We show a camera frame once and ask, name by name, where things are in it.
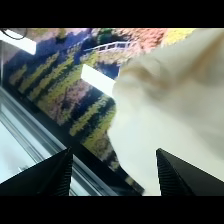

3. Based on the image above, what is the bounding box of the cream garment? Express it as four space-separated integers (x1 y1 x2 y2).
106 28 224 197

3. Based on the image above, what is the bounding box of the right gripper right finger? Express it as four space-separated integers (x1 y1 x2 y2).
155 147 224 197

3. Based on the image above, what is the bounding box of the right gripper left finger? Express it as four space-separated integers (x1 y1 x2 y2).
0 147 74 197

